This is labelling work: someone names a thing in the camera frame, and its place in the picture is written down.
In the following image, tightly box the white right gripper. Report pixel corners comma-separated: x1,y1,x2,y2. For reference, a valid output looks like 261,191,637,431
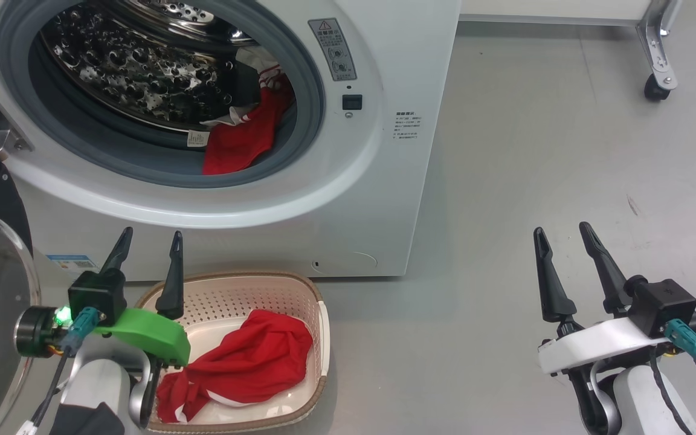
533,222,675,376

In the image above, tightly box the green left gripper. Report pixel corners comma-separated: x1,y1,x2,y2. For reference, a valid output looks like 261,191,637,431
93,227,192,367

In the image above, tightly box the plain red garment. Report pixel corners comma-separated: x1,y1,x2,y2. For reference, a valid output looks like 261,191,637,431
156,309,314,424

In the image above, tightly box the red garment with white stripes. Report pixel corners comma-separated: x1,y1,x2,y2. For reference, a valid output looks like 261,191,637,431
187,47,295,176

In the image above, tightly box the cream perforated laundry basket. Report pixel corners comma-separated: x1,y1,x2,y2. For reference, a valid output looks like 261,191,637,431
134,271,330,434

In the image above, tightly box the white front-load washing machine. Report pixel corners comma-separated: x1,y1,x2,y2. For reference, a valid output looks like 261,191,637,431
0,0,462,282

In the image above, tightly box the blue energy label sticker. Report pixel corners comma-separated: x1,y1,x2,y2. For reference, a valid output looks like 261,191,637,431
46,254,100,271

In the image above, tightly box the round white filter cover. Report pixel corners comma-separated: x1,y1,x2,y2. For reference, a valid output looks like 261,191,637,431
312,251,379,276

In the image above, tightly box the black caster wheel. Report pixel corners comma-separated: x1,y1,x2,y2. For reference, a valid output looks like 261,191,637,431
644,74,670,102

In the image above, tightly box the small printed text label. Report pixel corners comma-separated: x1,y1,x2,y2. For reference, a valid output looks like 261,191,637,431
393,111,425,141

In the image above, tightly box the grey warning sticker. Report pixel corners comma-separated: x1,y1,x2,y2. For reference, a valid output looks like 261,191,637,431
308,18,358,82

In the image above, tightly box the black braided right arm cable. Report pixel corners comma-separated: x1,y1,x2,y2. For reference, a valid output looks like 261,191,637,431
649,347,696,435

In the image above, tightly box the grey metal frame leg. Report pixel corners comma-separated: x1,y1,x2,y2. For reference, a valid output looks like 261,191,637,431
637,0,684,88

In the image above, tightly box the white panel on frame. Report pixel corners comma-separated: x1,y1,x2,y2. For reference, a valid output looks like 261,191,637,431
458,0,657,26

